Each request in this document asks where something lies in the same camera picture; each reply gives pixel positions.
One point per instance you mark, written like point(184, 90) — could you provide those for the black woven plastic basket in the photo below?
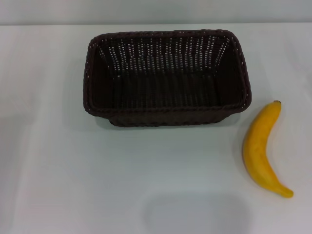
point(165, 97)

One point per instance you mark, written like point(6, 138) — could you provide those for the yellow banana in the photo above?
point(258, 143)

